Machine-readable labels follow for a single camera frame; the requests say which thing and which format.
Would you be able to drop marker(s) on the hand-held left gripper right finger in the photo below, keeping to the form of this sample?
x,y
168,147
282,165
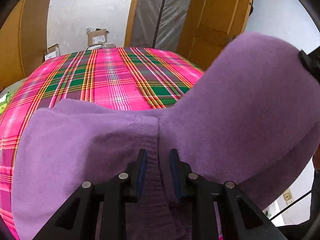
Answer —
x,y
175,177

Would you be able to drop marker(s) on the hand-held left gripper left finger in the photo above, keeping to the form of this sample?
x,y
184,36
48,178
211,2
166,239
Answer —
x,y
142,175

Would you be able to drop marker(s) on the white wall outlet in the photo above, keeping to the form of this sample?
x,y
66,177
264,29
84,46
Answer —
x,y
288,197

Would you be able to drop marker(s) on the wooden door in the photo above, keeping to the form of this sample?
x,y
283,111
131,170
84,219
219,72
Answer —
x,y
215,17

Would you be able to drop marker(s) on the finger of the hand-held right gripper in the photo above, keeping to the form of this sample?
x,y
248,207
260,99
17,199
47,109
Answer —
x,y
310,65

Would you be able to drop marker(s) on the white cardboard box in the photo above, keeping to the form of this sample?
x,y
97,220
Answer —
x,y
52,53

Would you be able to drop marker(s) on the purple fleece pants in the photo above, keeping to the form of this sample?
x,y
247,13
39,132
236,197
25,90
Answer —
x,y
225,105

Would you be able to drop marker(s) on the green tissue box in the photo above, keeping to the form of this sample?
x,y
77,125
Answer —
x,y
5,105

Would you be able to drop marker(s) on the brown cardboard box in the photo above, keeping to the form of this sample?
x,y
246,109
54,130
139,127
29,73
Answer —
x,y
97,38

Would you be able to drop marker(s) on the wooden wardrobe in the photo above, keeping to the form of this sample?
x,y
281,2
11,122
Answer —
x,y
25,35

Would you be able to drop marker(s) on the pink green plaid bed sheet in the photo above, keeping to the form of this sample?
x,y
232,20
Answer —
x,y
100,80

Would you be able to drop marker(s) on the wooden door frame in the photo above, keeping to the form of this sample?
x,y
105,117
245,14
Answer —
x,y
133,12

